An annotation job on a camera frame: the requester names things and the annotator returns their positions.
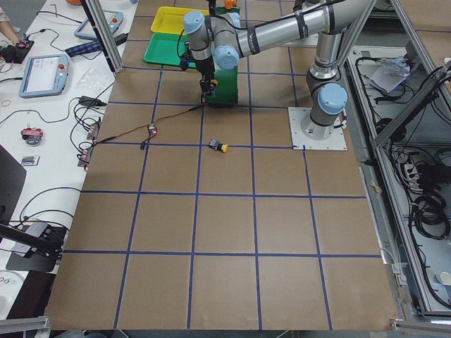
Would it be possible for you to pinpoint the teach pendant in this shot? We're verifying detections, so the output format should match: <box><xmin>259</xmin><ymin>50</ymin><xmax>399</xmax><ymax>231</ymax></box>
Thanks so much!
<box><xmin>18</xmin><ymin>54</ymin><xmax>70</xmax><ymax>99</ymax></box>
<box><xmin>73</xmin><ymin>10</ymin><xmax>125</xmax><ymax>40</ymax></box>

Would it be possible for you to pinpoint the yellow plastic tray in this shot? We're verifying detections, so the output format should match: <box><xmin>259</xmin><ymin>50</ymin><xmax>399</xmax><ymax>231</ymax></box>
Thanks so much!
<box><xmin>151</xmin><ymin>6</ymin><xmax>193</xmax><ymax>35</ymax></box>

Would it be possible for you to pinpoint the green plastic tray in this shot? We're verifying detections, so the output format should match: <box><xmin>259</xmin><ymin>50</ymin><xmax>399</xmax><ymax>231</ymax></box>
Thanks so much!
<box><xmin>143</xmin><ymin>33</ymin><xmax>187</xmax><ymax>67</ymax></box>

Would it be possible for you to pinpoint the yellow push button two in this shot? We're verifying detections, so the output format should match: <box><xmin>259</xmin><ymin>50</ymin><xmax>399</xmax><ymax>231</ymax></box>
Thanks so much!
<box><xmin>207</xmin><ymin>79</ymin><xmax>218</xmax><ymax>96</ymax></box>

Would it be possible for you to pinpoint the blue plaid pouch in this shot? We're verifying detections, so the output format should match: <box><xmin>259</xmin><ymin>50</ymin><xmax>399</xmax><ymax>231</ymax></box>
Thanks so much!
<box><xmin>64</xmin><ymin>32</ymin><xmax>129</xmax><ymax>58</ymax></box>

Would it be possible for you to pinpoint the orange cylinder with 4680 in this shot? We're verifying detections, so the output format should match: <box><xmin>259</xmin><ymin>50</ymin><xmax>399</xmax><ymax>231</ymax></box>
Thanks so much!
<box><xmin>223</xmin><ymin>0</ymin><xmax>237</xmax><ymax>10</ymax></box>

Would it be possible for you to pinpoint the near teach pendant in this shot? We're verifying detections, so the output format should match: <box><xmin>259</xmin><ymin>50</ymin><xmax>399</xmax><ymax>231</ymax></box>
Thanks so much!
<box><xmin>18</xmin><ymin>54</ymin><xmax>70</xmax><ymax>99</ymax></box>

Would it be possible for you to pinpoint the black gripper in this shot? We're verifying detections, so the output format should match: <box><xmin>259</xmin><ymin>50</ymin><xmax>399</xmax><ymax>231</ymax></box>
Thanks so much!
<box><xmin>179</xmin><ymin>49</ymin><xmax>214</xmax><ymax>104</ymax></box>
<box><xmin>208</xmin><ymin>0</ymin><xmax>216</xmax><ymax>13</ymax></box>

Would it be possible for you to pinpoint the motor controller board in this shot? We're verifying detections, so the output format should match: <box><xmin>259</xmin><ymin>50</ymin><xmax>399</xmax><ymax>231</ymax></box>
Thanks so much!
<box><xmin>148</xmin><ymin>124</ymin><xmax>158</xmax><ymax>138</ymax></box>

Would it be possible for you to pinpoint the red black conveyor cable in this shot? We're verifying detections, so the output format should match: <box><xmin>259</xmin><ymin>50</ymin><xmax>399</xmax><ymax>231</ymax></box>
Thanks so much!
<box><xmin>92</xmin><ymin>104</ymin><xmax>205</xmax><ymax>151</ymax></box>

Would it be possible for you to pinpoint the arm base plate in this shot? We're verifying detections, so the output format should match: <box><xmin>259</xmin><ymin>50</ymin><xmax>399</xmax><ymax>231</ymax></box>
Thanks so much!
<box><xmin>288</xmin><ymin>107</ymin><xmax>347</xmax><ymax>151</ymax></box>

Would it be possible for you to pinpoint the clear plastic bag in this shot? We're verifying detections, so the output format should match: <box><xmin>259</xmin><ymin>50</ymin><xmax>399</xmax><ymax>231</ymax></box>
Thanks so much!
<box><xmin>75</xmin><ymin>67</ymin><xmax>109</xmax><ymax>92</ymax></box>

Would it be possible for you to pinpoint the black power adapter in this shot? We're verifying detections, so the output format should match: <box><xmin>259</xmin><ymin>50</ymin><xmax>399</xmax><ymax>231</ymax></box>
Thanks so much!
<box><xmin>78</xmin><ymin>96</ymin><xmax>107</xmax><ymax>108</ymax></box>

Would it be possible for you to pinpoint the green conveyor belt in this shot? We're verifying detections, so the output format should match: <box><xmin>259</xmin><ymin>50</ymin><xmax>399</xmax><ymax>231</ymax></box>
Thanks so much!
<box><xmin>206</xmin><ymin>4</ymin><xmax>241</xmax><ymax>106</ymax></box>

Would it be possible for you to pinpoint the aluminium frame post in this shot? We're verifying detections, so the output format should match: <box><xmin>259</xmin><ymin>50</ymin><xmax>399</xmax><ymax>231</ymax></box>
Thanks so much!
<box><xmin>81</xmin><ymin>0</ymin><xmax>123</xmax><ymax>74</ymax></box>

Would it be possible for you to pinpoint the far teach pendant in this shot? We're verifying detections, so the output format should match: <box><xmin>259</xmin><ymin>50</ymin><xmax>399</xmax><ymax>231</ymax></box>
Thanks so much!
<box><xmin>73</xmin><ymin>10</ymin><xmax>125</xmax><ymax>40</ymax></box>

